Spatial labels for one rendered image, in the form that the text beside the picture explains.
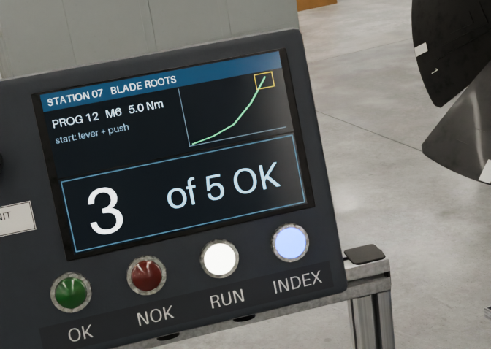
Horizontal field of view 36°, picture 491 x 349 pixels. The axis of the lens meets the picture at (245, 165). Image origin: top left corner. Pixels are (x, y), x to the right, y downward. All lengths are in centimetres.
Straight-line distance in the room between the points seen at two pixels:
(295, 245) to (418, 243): 249
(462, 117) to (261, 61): 65
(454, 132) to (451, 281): 164
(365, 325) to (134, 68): 29
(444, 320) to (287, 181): 202
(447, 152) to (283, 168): 63
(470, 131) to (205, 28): 560
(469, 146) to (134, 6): 545
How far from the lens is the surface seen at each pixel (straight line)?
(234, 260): 51
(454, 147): 111
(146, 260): 50
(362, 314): 63
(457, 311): 256
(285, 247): 51
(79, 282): 50
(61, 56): 631
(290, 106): 51
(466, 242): 299
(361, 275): 61
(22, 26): 624
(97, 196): 50
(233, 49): 51
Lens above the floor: 134
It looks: 19 degrees down
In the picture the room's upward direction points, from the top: 8 degrees counter-clockwise
